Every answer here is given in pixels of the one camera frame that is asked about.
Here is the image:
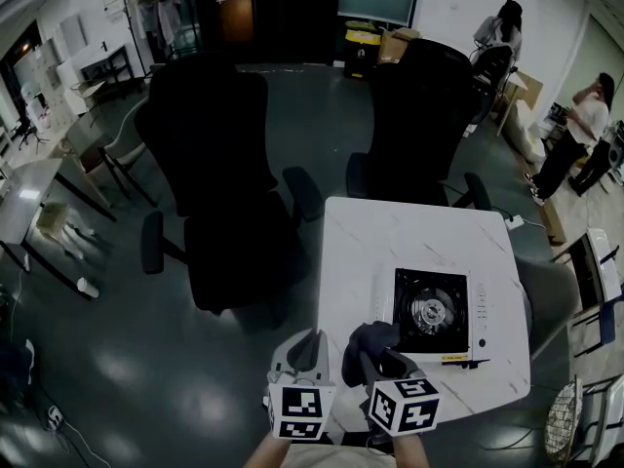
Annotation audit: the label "person's left forearm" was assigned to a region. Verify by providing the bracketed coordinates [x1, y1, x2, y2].
[242, 434, 294, 468]

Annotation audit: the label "white portable gas stove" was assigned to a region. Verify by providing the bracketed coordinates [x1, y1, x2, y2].
[371, 266, 492, 367]

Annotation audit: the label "white top side table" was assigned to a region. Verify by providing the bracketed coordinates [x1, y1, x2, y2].
[578, 371, 624, 463]
[554, 226, 624, 361]

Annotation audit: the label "beige paper bag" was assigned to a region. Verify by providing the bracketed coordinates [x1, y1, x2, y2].
[35, 201, 70, 237]

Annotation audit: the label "yellow black bin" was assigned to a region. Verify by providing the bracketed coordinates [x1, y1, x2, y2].
[342, 19, 383, 81]

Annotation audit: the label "person's right forearm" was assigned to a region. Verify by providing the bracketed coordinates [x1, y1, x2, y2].
[391, 434, 431, 468]

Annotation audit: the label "leaning cardboard panel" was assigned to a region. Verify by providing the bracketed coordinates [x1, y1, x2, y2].
[494, 67, 546, 137]

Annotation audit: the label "white adapter cable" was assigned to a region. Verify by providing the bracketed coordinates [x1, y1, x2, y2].
[57, 419, 114, 468]

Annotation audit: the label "black coat rack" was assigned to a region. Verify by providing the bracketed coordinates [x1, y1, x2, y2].
[122, 0, 202, 63]

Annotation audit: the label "black mesh office chair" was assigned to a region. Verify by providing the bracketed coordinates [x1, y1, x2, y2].
[133, 50, 327, 332]
[344, 37, 494, 213]

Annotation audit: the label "grey shell chair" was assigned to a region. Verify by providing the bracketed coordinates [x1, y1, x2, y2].
[513, 254, 583, 362]

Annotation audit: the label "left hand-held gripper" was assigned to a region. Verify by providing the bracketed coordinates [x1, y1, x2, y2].
[264, 328, 338, 443]

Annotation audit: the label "person's white shirt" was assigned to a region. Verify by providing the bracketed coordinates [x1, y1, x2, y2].
[286, 443, 397, 468]

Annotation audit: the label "crumpled white plastic sheet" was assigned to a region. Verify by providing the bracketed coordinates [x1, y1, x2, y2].
[61, 218, 99, 254]

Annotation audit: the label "dark blue cloth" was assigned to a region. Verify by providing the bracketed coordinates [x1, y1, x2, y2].
[339, 320, 404, 389]

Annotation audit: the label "blue chair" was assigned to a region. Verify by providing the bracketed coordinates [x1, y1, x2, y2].
[598, 298, 619, 346]

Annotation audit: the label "beige chair with black legs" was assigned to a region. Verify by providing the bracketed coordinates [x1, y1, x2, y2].
[98, 96, 159, 210]

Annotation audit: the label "hanging beige garments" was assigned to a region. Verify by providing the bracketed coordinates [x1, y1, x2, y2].
[137, 0, 183, 47]

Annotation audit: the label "black framed glass entrance door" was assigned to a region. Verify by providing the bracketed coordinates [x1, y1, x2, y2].
[192, 0, 424, 66]

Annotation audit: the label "thin black floor cable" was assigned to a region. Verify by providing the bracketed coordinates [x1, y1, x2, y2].
[26, 380, 56, 414]

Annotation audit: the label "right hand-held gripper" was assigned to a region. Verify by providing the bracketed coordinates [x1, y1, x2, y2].
[358, 348, 442, 439]

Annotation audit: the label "white foam bag pile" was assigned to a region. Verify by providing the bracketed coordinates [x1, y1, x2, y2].
[505, 103, 548, 164]

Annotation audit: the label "black white ergonomic chair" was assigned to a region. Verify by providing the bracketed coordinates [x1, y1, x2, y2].
[468, 44, 517, 129]

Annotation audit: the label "white paper cup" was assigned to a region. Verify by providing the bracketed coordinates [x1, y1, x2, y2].
[75, 276, 101, 300]

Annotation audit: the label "grey desk with black legs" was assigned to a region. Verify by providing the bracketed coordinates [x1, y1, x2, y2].
[0, 156, 119, 302]

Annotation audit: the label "cardboard box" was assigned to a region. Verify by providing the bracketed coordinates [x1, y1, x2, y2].
[376, 25, 422, 66]

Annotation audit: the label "white console table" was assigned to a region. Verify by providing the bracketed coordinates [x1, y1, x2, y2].
[79, 40, 137, 86]

